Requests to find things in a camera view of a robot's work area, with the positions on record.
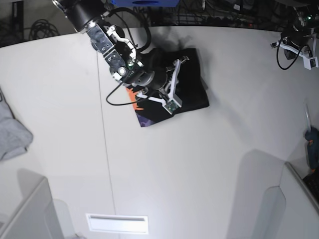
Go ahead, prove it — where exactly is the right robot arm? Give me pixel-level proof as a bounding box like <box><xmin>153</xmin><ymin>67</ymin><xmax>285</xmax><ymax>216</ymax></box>
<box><xmin>53</xmin><ymin>0</ymin><xmax>189</xmax><ymax>112</ymax></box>

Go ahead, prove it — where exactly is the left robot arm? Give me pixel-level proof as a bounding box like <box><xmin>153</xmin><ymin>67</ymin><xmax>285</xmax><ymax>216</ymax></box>
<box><xmin>271</xmin><ymin>0</ymin><xmax>319</xmax><ymax>70</ymax></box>

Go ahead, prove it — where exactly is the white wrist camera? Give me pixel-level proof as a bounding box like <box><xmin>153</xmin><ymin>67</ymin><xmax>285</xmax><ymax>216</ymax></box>
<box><xmin>303</xmin><ymin>56</ymin><xmax>319</xmax><ymax>70</ymax></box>
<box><xmin>163</xmin><ymin>99</ymin><xmax>182</xmax><ymax>115</ymax></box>

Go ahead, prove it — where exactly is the grey cloth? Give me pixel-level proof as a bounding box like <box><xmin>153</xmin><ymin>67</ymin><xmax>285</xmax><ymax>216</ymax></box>
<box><xmin>0</xmin><ymin>91</ymin><xmax>33</xmax><ymax>161</ymax></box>

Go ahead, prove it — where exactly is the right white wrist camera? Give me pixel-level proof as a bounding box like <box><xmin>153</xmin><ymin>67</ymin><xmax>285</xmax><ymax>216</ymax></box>
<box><xmin>163</xmin><ymin>99</ymin><xmax>182</xmax><ymax>115</ymax></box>

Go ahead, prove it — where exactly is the black keyboard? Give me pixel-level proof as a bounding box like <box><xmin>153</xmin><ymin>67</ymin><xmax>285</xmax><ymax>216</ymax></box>
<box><xmin>303</xmin><ymin>169</ymin><xmax>319</xmax><ymax>202</ymax></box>

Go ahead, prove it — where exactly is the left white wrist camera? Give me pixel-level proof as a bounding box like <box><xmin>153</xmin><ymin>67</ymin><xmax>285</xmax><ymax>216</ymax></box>
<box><xmin>303</xmin><ymin>56</ymin><xmax>319</xmax><ymax>70</ymax></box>

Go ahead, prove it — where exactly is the black power strip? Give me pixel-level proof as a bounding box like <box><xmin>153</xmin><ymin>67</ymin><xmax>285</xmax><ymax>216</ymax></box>
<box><xmin>202</xmin><ymin>16</ymin><xmax>254</xmax><ymax>28</ymax></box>

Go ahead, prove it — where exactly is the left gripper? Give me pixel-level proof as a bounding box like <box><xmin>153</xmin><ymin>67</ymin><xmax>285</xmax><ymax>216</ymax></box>
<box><xmin>271</xmin><ymin>32</ymin><xmax>318</xmax><ymax>61</ymax></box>

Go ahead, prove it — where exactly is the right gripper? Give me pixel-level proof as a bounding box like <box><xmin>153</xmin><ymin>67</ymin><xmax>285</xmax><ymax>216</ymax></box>
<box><xmin>124</xmin><ymin>56</ymin><xmax>189</xmax><ymax>105</ymax></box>

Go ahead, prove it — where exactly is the blue glue gun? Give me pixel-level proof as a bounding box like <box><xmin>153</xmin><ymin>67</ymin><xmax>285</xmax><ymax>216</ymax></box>
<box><xmin>304</xmin><ymin>103</ymin><xmax>319</xmax><ymax>170</ymax></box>

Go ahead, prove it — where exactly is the blue box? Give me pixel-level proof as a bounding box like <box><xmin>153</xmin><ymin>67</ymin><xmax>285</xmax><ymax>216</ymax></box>
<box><xmin>110</xmin><ymin>0</ymin><xmax>179</xmax><ymax>7</ymax></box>

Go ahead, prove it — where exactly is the black T-shirt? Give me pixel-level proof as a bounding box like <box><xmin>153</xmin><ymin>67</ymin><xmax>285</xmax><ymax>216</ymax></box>
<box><xmin>127</xmin><ymin>48</ymin><xmax>209</xmax><ymax>127</ymax></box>

